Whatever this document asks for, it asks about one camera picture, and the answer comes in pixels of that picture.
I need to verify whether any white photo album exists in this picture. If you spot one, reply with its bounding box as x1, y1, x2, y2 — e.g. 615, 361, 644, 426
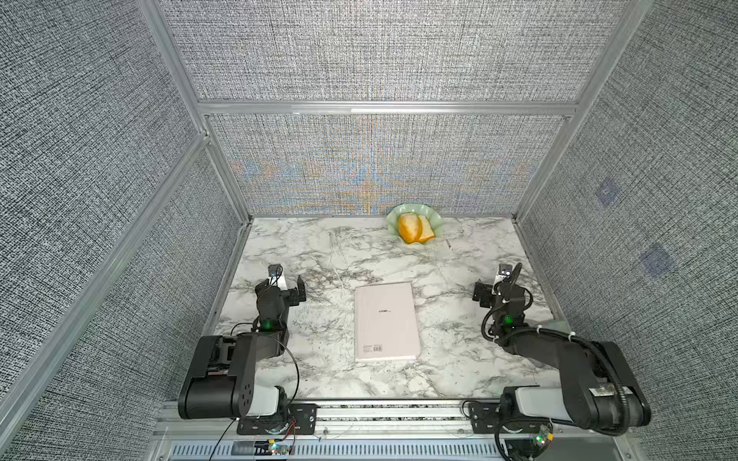
354, 282, 421, 362

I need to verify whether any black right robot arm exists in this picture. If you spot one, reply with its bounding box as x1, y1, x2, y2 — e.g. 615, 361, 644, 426
472, 278, 653, 436

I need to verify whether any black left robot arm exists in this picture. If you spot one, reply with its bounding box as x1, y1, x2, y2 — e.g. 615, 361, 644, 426
178, 277, 307, 423

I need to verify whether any green knitted cloth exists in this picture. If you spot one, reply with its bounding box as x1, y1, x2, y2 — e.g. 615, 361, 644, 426
541, 319, 572, 335

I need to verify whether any small bread slice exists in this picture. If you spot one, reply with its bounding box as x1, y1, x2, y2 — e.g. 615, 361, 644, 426
417, 215, 435, 243

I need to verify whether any large orange bread roll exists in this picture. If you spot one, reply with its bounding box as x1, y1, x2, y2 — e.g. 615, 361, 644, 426
397, 213, 421, 244

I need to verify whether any light green wavy bowl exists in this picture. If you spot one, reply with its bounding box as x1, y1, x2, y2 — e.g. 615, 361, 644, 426
386, 204, 444, 245

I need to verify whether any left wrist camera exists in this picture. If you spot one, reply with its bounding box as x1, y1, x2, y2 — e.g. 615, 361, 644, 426
268, 263, 286, 289

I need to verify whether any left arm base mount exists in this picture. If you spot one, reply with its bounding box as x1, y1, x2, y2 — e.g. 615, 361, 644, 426
236, 403, 319, 438

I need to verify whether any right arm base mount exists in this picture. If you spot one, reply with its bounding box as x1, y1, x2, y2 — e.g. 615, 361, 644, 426
460, 387, 554, 460

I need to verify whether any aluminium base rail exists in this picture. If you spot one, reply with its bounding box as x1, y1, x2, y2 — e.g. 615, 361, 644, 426
146, 398, 647, 461

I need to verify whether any aluminium enclosure frame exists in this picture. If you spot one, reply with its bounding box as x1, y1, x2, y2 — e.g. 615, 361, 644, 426
0, 0, 655, 433

